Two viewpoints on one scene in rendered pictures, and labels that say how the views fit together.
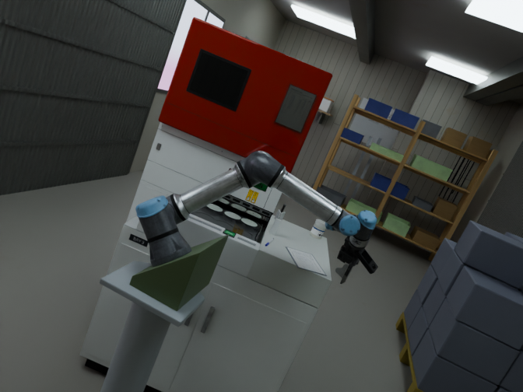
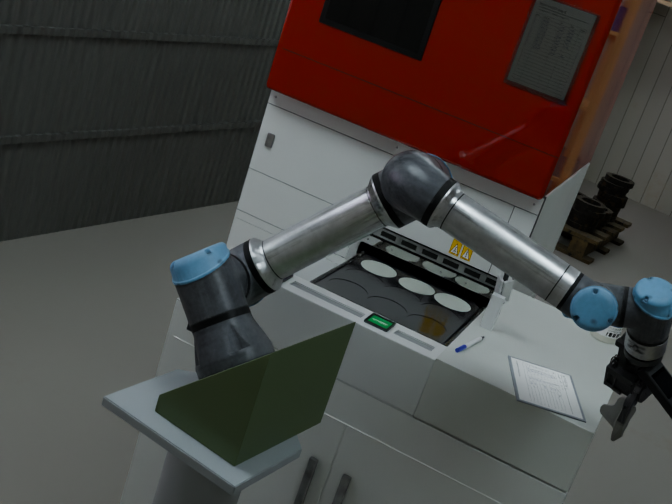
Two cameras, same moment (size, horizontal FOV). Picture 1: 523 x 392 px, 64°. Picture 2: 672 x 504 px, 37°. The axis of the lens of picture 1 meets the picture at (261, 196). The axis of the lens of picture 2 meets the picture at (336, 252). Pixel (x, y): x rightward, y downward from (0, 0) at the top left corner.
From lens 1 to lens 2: 0.46 m
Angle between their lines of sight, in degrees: 17
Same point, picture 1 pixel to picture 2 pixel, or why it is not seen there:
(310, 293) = (547, 459)
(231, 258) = (381, 375)
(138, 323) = (175, 488)
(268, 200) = not seen: hidden behind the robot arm
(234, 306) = (390, 476)
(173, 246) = (233, 341)
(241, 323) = not seen: outside the picture
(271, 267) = (462, 397)
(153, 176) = (261, 203)
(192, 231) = (303, 316)
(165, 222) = (220, 293)
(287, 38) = not seen: outside the picture
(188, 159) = (329, 166)
